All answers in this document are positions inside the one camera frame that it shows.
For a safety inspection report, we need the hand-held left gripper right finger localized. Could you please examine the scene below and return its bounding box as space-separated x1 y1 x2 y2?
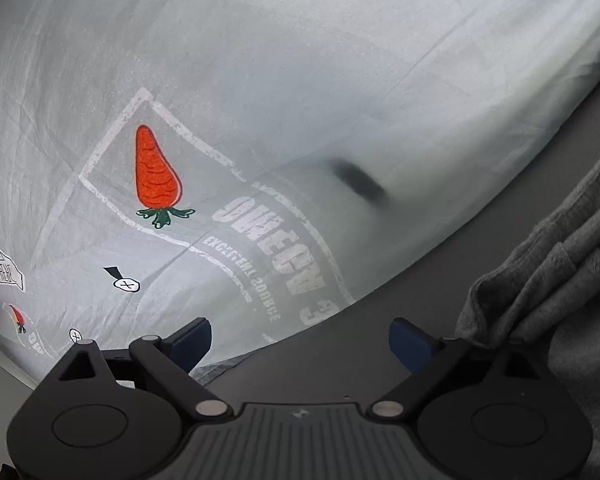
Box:
368 317 563 421

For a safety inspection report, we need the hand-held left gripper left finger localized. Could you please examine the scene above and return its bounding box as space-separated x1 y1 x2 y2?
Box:
37 316 234 419

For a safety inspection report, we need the grey zip hoodie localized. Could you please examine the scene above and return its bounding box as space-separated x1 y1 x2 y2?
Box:
452 135 600 480

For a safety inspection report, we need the white carrot print quilt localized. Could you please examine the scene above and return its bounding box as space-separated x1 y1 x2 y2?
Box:
0 0 600 392

